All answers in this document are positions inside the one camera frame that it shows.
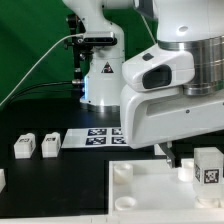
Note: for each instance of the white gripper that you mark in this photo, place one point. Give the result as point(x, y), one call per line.
point(159, 117)

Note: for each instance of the white square table top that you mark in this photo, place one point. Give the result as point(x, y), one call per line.
point(145, 185)

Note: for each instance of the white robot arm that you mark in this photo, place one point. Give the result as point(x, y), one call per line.
point(195, 26)

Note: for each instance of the white board with tags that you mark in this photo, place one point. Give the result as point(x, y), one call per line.
point(93, 137)

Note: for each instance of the white block left edge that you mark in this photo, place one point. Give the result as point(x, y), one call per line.
point(2, 180)

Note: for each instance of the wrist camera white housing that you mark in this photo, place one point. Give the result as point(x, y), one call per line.
point(156, 69)

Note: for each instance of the grey camera on base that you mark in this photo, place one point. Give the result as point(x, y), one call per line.
point(100, 38)

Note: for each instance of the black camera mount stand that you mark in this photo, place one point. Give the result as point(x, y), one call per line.
point(81, 52)

